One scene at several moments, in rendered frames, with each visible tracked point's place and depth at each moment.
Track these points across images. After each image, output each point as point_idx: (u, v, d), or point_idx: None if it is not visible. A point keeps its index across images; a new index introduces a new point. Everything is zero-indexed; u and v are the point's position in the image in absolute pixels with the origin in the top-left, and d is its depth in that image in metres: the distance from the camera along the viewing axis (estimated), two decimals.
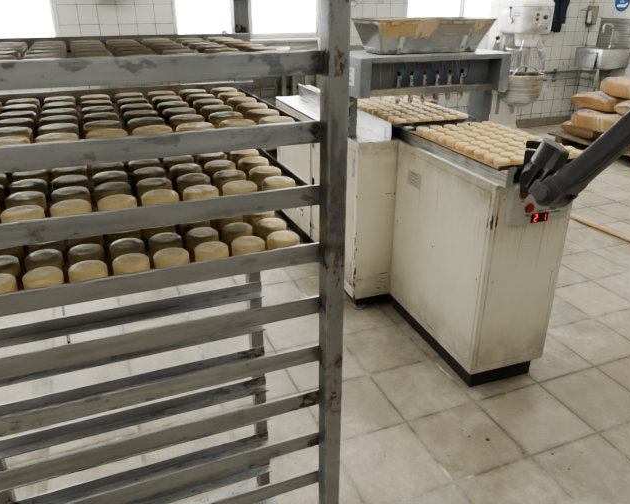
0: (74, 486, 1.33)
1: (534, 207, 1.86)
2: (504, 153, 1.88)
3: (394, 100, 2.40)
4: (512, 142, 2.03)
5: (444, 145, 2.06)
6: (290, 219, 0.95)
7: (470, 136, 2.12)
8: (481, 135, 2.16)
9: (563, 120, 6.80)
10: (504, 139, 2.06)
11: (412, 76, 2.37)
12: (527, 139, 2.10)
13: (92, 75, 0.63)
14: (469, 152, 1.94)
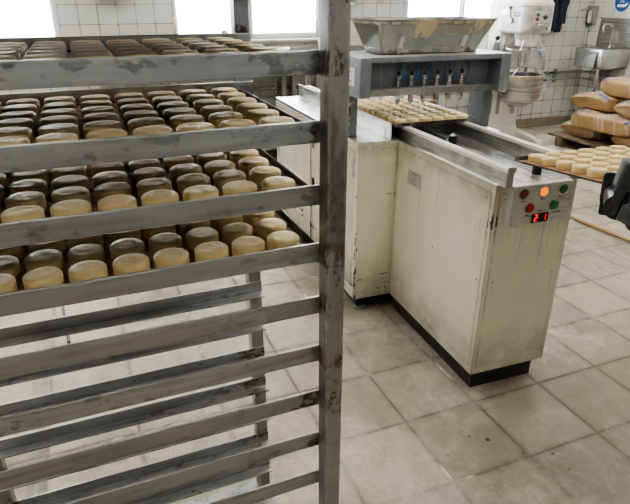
0: (74, 486, 1.33)
1: (534, 207, 1.86)
2: None
3: (394, 100, 2.40)
4: None
5: (584, 176, 1.46)
6: (290, 219, 0.95)
7: (613, 163, 1.53)
8: None
9: (563, 120, 6.80)
10: None
11: (412, 76, 2.37)
12: None
13: (92, 75, 0.63)
14: None
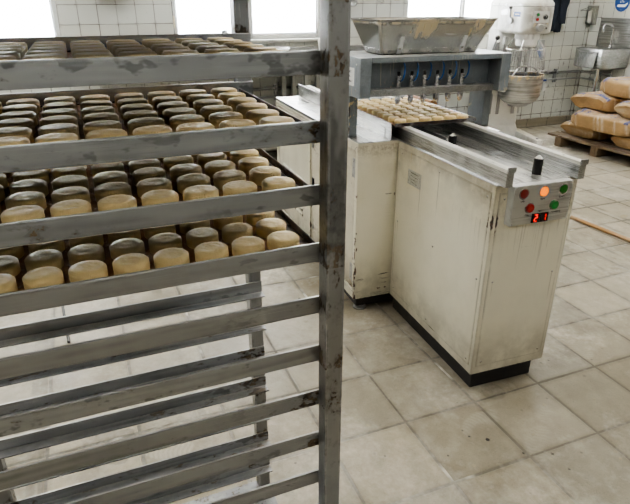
0: (74, 486, 1.33)
1: (534, 207, 1.86)
2: None
3: (394, 100, 2.40)
4: None
5: None
6: (290, 219, 0.95)
7: None
8: None
9: (563, 120, 6.80)
10: None
11: (412, 76, 2.37)
12: None
13: (92, 75, 0.63)
14: None
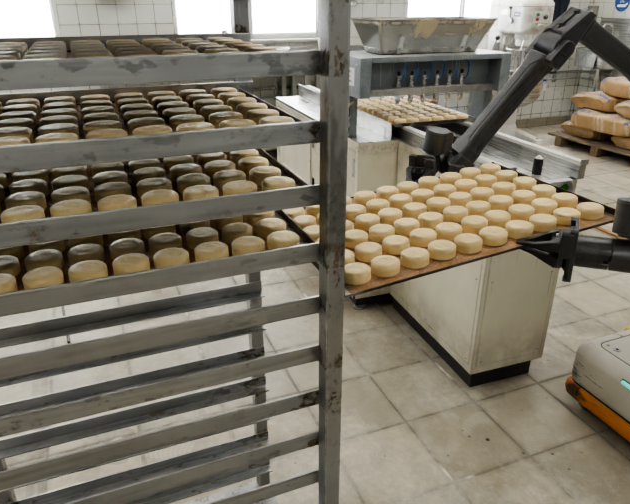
0: (74, 486, 1.33)
1: None
2: (543, 203, 1.13)
3: (394, 100, 2.40)
4: (449, 198, 1.21)
5: (470, 255, 1.00)
6: (290, 219, 0.95)
7: (417, 226, 1.09)
8: (392, 220, 1.14)
9: (563, 120, 6.80)
10: (438, 201, 1.19)
11: (412, 76, 2.37)
12: (411, 191, 1.28)
13: (92, 75, 0.63)
14: (532, 233, 1.05)
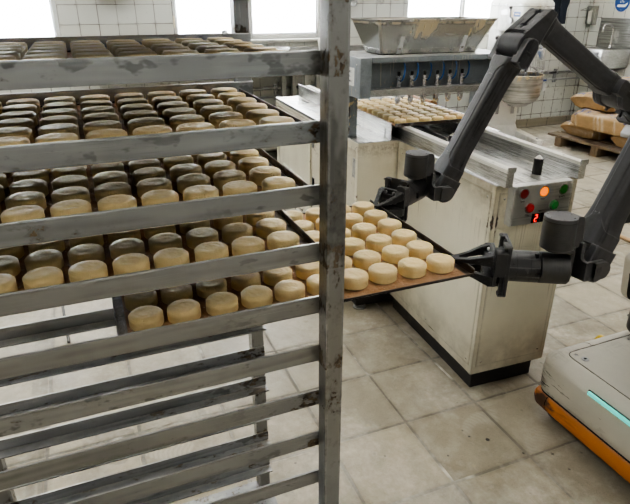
0: (74, 486, 1.33)
1: (534, 207, 1.86)
2: (393, 251, 1.03)
3: (394, 100, 2.40)
4: None
5: None
6: (290, 219, 0.95)
7: None
8: None
9: (563, 120, 6.80)
10: None
11: (412, 76, 2.37)
12: None
13: (92, 75, 0.63)
14: (367, 284, 0.94)
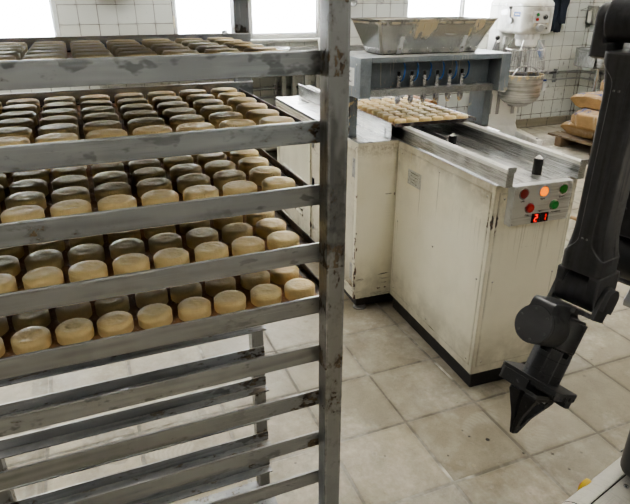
0: (74, 486, 1.33)
1: (534, 207, 1.86)
2: (251, 276, 0.94)
3: (394, 100, 2.40)
4: None
5: None
6: (290, 219, 0.95)
7: None
8: None
9: (563, 120, 6.80)
10: None
11: (412, 76, 2.37)
12: None
13: (92, 75, 0.63)
14: (207, 315, 0.85)
